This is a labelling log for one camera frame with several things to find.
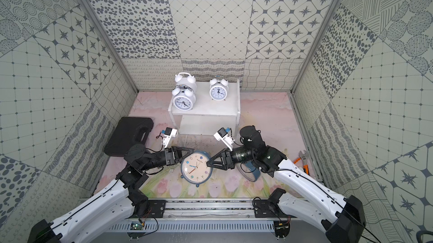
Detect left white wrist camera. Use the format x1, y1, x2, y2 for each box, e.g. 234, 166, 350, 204
161, 127, 178, 149

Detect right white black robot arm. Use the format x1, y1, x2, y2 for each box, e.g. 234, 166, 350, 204
206, 126, 366, 243

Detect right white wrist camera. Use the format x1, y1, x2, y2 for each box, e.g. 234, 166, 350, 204
214, 127, 235, 151

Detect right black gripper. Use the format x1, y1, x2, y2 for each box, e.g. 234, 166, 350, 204
206, 146, 256, 171

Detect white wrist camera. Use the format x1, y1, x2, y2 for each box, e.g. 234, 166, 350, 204
214, 127, 235, 151
161, 127, 178, 149

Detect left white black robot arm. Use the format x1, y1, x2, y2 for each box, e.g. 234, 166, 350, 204
28, 144, 194, 243

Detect orange handled pliers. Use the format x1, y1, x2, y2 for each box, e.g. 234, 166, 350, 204
293, 150, 310, 175

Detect black plastic tool case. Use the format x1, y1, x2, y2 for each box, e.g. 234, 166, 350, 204
103, 117, 154, 157

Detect white two-tier shelf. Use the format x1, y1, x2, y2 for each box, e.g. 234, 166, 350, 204
168, 80, 241, 136

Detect aluminium mounting rail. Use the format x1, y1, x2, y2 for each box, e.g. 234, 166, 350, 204
69, 198, 349, 222

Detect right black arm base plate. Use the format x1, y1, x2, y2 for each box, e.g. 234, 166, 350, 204
252, 199, 292, 219

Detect blue round alarm clock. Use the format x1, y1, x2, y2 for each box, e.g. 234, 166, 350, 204
181, 150, 213, 187
236, 161, 260, 182

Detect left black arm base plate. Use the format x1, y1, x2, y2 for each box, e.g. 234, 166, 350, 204
134, 200, 167, 219

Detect white perforated cable duct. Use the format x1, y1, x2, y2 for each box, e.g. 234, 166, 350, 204
108, 220, 275, 233

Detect white twin-bell alarm clock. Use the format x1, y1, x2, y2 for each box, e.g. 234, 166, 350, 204
172, 85, 196, 111
175, 72, 197, 91
209, 76, 229, 101

